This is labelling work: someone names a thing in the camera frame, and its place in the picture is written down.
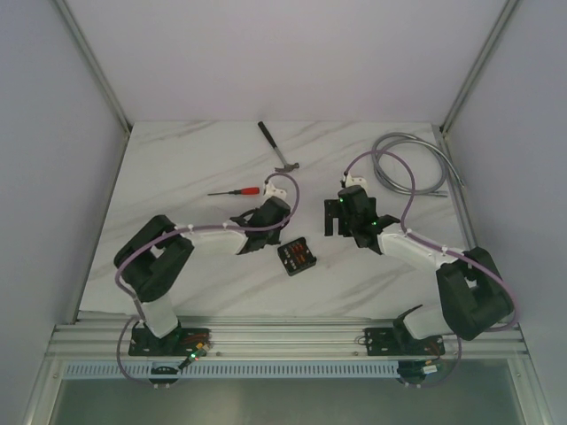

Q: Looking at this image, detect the black fuse box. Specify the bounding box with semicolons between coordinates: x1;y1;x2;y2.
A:
276;236;317;276

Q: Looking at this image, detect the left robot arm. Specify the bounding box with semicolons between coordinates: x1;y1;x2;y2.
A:
114;196;297;356

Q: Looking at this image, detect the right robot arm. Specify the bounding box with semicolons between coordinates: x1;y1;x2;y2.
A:
324;185;516;353

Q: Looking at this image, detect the red handled screwdriver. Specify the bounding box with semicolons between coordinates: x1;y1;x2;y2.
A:
209;187;260;196

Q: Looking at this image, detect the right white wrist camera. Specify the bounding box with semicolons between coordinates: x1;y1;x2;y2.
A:
341;173;368;190

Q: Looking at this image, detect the claw hammer black handle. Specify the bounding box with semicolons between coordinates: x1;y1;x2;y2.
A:
257;120;302;174

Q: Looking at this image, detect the coiled grey metal hose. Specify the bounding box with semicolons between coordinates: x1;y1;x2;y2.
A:
370;131;466;197

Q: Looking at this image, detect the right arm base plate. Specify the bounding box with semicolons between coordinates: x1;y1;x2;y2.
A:
362;328;446;357

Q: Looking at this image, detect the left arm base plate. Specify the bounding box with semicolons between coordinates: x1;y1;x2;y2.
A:
128;327;210;357

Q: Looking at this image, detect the aluminium front rail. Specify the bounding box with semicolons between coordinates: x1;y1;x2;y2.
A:
43;316;529;359

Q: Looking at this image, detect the slotted grey cable duct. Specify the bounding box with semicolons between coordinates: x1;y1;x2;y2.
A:
60;361;435;381

